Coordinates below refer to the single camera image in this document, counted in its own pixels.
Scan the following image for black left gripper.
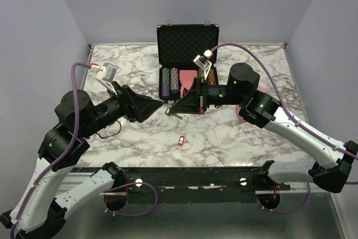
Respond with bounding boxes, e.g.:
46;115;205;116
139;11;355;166
82;80;164;137

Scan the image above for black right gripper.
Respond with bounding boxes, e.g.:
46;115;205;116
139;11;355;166
169;77;246;115

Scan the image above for red key tag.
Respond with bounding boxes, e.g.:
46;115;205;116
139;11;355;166
178;135;185;147

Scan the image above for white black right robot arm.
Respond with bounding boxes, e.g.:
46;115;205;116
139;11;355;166
168;63;357;193

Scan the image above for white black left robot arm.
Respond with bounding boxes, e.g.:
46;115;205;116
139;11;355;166
1;82;163;238

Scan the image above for red playing card deck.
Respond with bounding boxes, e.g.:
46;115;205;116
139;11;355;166
179;70;198;97

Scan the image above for green chip stack right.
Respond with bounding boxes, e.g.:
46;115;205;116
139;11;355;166
198;68;204;77

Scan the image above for orange blue chip stack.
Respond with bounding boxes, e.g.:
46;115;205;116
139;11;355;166
170;68;179;94

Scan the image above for orange black chip stack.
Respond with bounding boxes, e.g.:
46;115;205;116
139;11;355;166
207;68;217;85

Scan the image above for green blue chip stack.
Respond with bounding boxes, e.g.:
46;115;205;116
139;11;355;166
162;68;170;98

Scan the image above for black poker chip case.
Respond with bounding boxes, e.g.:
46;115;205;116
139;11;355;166
157;24;219;103

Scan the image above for pink box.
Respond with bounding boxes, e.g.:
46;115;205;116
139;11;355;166
236;87;266;124

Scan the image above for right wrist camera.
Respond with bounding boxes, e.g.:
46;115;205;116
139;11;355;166
193;49;213;79

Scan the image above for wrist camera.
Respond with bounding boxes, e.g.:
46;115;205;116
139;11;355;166
90;63;117;93
193;49;213;79

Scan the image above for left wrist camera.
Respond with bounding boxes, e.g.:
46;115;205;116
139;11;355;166
90;63;117;93

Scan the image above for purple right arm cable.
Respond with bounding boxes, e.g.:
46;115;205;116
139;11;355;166
208;43;358;214

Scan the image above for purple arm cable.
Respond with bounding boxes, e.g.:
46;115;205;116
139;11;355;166
10;62;157;239
208;43;358;214

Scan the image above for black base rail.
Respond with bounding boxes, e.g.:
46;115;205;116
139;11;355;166
113;166;290;204

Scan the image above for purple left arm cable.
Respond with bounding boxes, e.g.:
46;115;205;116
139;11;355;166
10;62;157;239

